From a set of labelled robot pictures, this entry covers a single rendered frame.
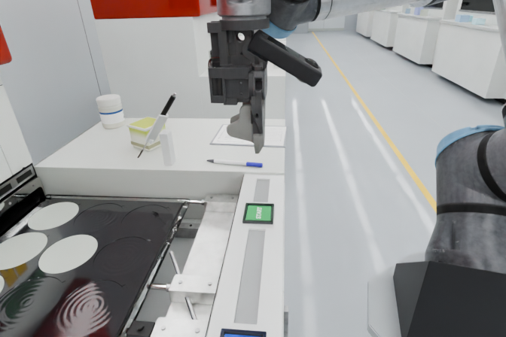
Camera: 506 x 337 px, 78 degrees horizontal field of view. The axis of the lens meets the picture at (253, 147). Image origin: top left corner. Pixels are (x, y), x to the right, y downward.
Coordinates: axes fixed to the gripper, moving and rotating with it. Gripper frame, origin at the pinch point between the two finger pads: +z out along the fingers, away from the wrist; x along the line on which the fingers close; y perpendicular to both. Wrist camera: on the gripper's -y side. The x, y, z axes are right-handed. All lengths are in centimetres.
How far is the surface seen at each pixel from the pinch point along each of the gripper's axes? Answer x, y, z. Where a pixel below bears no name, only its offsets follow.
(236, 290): 17.1, 2.6, 14.5
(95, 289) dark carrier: 13.5, 27.3, 20.6
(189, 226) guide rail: -8.9, 18.1, 25.5
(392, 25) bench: -802, -265, 51
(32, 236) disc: 2, 48, 21
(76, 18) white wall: -275, 207, -8
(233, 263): 12.2, 3.7, 14.5
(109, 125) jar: -40, 51, 13
